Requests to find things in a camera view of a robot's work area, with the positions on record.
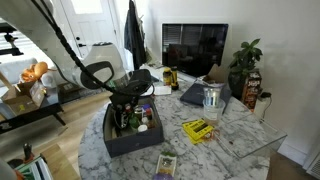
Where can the yellow vitamin bottle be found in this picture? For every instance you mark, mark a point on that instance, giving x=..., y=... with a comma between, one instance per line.
x=167, y=77

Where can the small white bottle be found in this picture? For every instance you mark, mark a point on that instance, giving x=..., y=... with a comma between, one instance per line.
x=145, y=120

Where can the orange plush toy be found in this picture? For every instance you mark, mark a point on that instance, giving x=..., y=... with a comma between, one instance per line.
x=35, y=71

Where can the light grey sofa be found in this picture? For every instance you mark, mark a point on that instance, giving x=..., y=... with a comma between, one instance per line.
x=13, y=68

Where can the green bottle red cap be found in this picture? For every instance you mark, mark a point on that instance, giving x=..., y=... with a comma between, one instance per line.
x=134, y=121

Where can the green houseplant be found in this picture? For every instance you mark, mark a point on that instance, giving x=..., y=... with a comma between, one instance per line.
x=246, y=55

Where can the navy blue cardboard box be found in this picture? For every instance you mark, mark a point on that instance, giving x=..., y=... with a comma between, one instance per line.
x=133, y=143

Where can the dark hanging jacket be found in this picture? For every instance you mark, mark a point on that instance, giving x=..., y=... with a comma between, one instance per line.
x=134, y=36

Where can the purple round object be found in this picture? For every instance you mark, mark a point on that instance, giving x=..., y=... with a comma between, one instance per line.
x=163, y=176

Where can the white paper napkin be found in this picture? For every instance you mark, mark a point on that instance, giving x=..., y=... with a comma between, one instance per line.
x=162, y=90

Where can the clear plastic cup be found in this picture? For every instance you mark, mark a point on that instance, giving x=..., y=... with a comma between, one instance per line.
x=213, y=113

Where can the stack of books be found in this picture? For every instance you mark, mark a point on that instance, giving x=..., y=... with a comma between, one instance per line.
x=33, y=170

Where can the white bottle blue cap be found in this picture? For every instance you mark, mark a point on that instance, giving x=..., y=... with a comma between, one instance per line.
x=147, y=110

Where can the yellow packet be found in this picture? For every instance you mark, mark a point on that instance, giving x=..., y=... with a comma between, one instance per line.
x=197, y=130

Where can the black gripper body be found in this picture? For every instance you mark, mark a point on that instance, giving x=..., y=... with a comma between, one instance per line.
x=135, y=85

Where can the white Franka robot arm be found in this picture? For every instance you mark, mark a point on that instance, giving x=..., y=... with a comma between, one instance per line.
x=40, y=40

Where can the black plant pot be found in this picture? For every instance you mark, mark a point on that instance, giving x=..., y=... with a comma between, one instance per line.
x=236, y=85

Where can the white door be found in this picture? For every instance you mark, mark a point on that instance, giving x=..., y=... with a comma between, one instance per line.
x=90, y=26

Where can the white jar white lid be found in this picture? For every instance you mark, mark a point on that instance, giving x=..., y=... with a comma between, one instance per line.
x=142, y=128

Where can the black flat screen television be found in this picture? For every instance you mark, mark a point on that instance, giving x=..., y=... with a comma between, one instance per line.
x=195, y=50

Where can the brown paper bag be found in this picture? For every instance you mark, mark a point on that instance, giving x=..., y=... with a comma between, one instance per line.
x=215, y=75

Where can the orange Jenga box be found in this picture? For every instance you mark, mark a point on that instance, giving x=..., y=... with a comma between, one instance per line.
x=251, y=90

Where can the clear plastic container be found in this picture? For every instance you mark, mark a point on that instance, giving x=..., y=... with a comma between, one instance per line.
x=250, y=136

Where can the open cardboard box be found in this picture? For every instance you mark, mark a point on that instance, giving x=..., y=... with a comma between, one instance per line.
x=25, y=98

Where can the dark bottle yellow label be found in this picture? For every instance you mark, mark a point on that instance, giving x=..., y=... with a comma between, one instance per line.
x=174, y=79

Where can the snack packet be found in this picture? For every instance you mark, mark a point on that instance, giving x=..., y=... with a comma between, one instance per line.
x=166, y=163

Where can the silver drink can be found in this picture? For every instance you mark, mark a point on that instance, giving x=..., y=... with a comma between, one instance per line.
x=212, y=96

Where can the black low table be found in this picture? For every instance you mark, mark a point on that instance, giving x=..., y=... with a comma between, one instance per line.
x=30, y=116

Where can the small cardboard box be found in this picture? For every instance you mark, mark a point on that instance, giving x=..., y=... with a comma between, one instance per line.
x=68, y=88

